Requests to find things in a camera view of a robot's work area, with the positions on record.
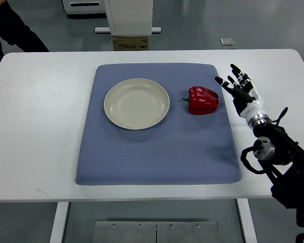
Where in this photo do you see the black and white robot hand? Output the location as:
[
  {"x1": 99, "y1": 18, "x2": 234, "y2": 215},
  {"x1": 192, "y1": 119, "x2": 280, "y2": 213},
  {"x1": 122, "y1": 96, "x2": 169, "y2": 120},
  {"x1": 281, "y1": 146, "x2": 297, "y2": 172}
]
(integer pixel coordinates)
[{"x1": 215, "y1": 64, "x2": 271, "y2": 128}]

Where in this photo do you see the red bell pepper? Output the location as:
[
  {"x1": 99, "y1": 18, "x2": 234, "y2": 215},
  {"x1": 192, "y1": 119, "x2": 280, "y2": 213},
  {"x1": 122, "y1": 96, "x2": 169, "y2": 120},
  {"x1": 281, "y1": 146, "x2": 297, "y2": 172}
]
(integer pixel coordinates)
[{"x1": 183, "y1": 86, "x2": 220, "y2": 115}]

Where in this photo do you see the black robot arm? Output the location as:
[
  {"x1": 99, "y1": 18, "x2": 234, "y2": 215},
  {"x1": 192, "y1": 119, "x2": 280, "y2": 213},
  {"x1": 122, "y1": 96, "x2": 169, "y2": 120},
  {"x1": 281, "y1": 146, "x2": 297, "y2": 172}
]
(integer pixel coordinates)
[{"x1": 241, "y1": 108, "x2": 304, "y2": 227}]

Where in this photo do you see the grey floor socket plate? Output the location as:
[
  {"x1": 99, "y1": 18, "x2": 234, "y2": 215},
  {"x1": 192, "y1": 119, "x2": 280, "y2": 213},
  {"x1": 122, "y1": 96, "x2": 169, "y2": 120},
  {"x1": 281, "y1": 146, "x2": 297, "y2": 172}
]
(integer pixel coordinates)
[{"x1": 220, "y1": 37, "x2": 235, "y2": 46}]

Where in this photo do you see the cream round plate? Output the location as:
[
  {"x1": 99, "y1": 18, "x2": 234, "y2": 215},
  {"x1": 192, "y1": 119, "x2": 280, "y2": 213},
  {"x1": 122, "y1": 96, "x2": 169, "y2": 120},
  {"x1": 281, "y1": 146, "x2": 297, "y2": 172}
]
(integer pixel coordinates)
[{"x1": 104, "y1": 78, "x2": 170, "y2": 130}]

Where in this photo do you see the metal floor plate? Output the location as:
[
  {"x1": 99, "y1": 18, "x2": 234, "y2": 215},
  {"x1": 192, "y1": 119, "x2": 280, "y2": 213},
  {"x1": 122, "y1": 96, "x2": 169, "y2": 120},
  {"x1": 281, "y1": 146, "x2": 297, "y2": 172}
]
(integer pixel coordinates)
[{"x1": 93, "y1": 221, "x2": 220, "y2": 242}]

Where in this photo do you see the blue quilted mat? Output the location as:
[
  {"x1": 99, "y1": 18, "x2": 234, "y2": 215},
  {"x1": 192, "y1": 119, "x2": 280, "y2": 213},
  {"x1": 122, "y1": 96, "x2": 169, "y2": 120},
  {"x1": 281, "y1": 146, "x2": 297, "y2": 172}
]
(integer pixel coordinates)
[{"x1": 75, "y1": 63, "x2": 241, "y2": 185}]

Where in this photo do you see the white right table leg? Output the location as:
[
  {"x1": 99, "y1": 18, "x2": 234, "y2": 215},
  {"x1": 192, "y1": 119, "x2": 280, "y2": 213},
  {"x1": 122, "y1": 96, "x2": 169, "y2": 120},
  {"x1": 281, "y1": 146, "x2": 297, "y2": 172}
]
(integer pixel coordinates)
[{"x1": 236, "y1": 198, "x2": 257, "y2": 243}]

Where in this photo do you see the white table leg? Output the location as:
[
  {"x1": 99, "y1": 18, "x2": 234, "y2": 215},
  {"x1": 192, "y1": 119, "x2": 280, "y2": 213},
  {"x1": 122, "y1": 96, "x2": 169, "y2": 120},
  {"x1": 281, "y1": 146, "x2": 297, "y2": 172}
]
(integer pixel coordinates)
[
  {"x1": 236, "y1": 198, "x2": 257, "y2": 243},
  {"x1": 49, "y1": 202, "x2": 69, "y2": 243}
]

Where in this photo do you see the brown cardboard box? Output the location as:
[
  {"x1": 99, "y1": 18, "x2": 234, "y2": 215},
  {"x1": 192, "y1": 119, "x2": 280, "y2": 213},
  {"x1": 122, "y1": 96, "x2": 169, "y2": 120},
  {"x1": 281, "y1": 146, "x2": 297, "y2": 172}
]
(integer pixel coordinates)
[{"x1": 112, "y1": 36, "x2": 149, "y2": 51}]

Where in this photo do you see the white machine column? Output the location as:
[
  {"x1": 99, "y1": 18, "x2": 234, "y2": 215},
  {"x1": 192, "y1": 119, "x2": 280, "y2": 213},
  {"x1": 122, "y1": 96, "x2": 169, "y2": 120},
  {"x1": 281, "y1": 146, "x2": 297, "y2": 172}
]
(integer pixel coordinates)
[{"x1": 104, "y1": 0, "x2": 153, "y2": 36}]

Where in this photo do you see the white base bar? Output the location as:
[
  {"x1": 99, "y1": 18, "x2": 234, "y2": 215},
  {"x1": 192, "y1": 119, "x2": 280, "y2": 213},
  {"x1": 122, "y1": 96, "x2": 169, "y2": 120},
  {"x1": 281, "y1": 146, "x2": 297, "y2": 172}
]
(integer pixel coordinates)
[{"x1": 94, "y1": 27, "x2": 162, "y2": 33}]

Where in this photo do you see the white device with slot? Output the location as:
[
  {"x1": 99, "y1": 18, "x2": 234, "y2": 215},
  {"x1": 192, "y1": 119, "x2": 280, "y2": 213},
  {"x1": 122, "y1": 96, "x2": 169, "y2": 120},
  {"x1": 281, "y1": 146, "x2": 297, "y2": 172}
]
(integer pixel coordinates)
[{"x1": 62, "y1": 0, "x2": 106, "y2": 15}]

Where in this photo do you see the white left table leg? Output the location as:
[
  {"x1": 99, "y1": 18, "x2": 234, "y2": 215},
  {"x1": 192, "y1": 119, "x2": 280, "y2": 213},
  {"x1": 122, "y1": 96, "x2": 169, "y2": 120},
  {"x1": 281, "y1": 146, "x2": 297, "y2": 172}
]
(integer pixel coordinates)
[{"x1": 49, "y1": 202, "x2": 69, "y2": 243}]

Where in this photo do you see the person in black clothes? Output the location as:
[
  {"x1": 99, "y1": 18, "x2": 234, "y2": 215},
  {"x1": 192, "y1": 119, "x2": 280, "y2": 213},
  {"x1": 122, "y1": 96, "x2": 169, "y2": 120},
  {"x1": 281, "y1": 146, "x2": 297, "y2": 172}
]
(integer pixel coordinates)
[{"x1": 0, "y1": 1, "x2": 49, "y2": 62}]

